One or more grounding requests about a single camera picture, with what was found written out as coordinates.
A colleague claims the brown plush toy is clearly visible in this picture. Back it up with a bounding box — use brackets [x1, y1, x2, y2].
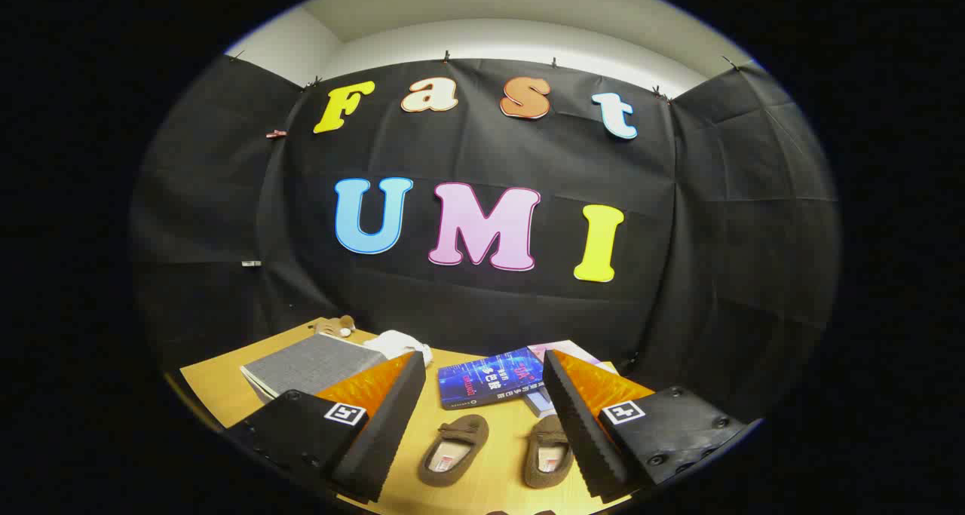
[314, 315, 357, 339]

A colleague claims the light blue book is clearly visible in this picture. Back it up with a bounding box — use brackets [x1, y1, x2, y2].
[522, 389, 559, 419]

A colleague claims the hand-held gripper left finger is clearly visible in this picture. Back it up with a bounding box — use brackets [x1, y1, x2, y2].
[226, 351, 427, 503]

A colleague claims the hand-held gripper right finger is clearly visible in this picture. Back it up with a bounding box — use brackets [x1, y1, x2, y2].
[543, 349, 762, 501]

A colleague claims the dark blue book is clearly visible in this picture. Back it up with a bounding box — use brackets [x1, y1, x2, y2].
[437, 347, 547, 411]

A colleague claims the brown fuzzy shoe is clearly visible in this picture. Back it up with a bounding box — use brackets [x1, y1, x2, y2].
[417, 414, 490, 488]
[523, 414, 575, 489]

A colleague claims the pink cover book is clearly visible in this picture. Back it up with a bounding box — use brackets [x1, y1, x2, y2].
[526, 340, 604, 369]

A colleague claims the white plush toy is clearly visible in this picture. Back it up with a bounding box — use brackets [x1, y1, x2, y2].
[362, 330, 434, 369]

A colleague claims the black backdrop cloth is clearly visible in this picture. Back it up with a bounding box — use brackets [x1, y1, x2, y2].
[132, 51, 841, 425]

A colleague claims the grey fabric storage box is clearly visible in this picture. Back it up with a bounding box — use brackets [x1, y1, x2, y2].
[240, 333, 389, 404]

